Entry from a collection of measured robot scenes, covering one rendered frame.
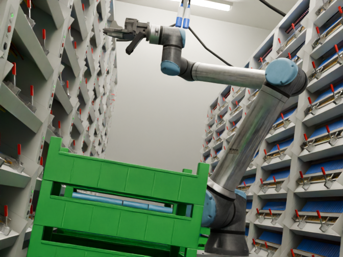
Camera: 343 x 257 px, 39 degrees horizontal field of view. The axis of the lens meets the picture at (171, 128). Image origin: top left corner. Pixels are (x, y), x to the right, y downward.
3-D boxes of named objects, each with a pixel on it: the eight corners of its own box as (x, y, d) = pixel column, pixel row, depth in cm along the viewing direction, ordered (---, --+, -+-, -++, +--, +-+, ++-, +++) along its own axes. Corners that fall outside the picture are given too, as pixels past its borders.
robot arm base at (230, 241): (239, 253, 217) (240, 230, 219) (255, 256, 199) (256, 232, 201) (198, 250, 213) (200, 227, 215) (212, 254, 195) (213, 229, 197)
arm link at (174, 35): (186, 46, 219) (187, 25, 221) (158, 42, 218) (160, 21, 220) (183, 52, 228) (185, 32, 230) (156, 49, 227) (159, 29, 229)
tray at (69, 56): (76, 77, 251) (86, 62, 252) (60, 37, 191) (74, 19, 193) (43, 57, 251) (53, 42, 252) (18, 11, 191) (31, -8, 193)
